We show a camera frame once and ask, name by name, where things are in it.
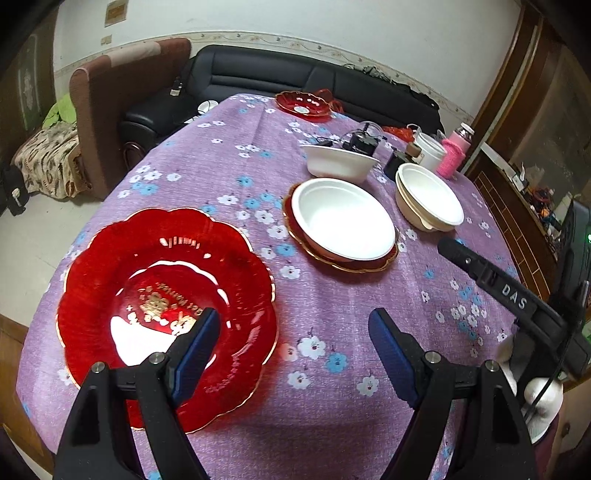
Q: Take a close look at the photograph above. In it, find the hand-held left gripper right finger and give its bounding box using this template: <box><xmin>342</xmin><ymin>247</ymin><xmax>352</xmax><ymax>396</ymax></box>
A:
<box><xmin>368</xmin><ymin>308</ymin><xmax>541</xmax><ymax>480</ymax></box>

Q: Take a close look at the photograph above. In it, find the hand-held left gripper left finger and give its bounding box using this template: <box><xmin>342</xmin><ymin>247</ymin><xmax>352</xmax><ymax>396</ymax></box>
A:
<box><xmin>53</xmin><ymin>307</ymin><xmax>222</xmax><ymax>480</ymax></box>

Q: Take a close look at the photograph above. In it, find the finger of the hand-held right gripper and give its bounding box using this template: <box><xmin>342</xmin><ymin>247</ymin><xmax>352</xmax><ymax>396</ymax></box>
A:
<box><xmin>438</xmin><ymin>237</ymin><xmax>570</xmax><ymax>352</ymax></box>

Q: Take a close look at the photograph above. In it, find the red gold-rimmed plate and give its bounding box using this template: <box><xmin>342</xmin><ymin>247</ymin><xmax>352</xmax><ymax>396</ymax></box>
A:
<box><xmin>282</xmin><ymin>182</ymin><xmax>399</xmax><ymax>273</ymax></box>

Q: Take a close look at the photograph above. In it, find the beige bowl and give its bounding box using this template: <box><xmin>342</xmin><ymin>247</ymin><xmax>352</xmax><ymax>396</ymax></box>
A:
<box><xmin>396</xmin><ymin>182</ymin><xmax>444</xmax><ymax>232</ymax></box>

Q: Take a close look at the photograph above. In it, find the large red scalloped plate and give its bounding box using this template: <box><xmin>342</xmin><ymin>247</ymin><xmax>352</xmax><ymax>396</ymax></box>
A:
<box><xmin>56</xmin><ymin>208</ymin><xmax>280</xmax><ymax>432</ymax></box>

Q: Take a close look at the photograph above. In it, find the wide white bowl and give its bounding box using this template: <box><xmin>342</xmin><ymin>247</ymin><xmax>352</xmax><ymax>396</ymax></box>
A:
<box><xmin>292</xmin><ymin>178</ymin><xmax>398</xmax><ymax>261</ymax></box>

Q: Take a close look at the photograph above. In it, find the white paper bowl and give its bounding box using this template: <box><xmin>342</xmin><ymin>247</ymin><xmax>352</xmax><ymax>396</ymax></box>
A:
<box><xmin>299</xmin><ymin>144</ymin><xmax>382</xmax><ymax>180</ymax></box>

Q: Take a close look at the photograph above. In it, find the person's right hand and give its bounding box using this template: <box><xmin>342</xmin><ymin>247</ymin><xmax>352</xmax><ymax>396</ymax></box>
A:
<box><xmin>499</xmin><ymin>335</ymin><xmax>565</xmax><ymax>444</ymax></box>

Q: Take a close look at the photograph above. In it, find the purple floral tablecloth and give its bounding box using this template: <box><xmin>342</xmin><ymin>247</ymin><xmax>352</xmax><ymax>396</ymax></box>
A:
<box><xmin>16</xmin><ymin>92</ymin><xmax>561</xmax><ymax>480</ymax></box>

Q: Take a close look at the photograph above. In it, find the pink knit-sleeved bottle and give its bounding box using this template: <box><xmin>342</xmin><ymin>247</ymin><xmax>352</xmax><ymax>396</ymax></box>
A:
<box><xmin>436</xmin><ymin>123</ymin><xmax>475</xmax><ymax>180</ymax></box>

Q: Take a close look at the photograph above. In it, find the white plastic cup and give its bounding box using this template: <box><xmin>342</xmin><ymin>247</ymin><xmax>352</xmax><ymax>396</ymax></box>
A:
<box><xmin>412</xmin><ymin>130</ymin><xmax>448</xmax><ymax>172</ymax></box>

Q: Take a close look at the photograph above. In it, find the dark jar with cork lid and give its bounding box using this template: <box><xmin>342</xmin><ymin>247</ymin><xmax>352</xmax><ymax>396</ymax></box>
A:
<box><xmin>385</xmin><ymin>143</ymin><xmax>423</xmax><ymax>182</ymax></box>

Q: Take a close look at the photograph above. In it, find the wooden cabinet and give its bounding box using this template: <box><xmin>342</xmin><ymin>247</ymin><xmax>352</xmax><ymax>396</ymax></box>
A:
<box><xmin>464</xmin><ymin>0</ymin><xmax>591</xmax><ymax>305</ymax></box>

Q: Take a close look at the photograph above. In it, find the black bag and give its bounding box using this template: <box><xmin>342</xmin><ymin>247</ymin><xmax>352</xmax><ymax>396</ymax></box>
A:
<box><xmin>0</xmin><ymin>165</ymin><xmax>31</xmax><ymax>217</ymax></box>

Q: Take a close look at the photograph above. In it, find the brown patterned blanket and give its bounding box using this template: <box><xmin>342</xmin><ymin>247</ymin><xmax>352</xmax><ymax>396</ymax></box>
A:
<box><xmin>11</xmin><ymin>122</ymin><xmax>93</xmax><ymax>199</ymax></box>

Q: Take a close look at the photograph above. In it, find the brown armchair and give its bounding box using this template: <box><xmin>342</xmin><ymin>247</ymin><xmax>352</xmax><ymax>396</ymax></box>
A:
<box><xmin>69</xmin><ymin>38</ymin><xmax>192</xmax><ymax>200</ymax></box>

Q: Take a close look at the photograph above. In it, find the small red glass plate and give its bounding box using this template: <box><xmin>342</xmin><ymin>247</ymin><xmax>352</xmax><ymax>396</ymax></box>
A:
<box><xmin>275</xmin><ymin>90</ymin><xmax>333</xmax><ymax>121</ymax></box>

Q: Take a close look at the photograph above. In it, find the green cloth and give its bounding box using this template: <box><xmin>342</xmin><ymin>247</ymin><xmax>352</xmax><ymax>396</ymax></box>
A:
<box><xmin>42</xmin><ymin>92</ymin><xmax>77</xmax><ymax>126</ymax></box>

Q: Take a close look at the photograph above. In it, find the black leather sofa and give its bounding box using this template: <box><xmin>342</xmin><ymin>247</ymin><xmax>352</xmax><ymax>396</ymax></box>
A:
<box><xmin>124</xmin><ymin>45</ymin><xmax>444</xmax><ymax>153</ymax></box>

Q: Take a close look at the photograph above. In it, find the dark door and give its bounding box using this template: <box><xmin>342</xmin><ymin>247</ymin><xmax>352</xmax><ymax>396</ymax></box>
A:
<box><xmin>0</xmin><ymin>9</ymin><xmax>58</xmax><ymax>162</ymax></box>

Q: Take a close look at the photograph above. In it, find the small wall frame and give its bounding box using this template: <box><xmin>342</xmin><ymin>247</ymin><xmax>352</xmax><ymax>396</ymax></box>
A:
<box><xmin>104</xmin><ymin>0</ymin><xmax>129</xmax><ymax>27</ymax></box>

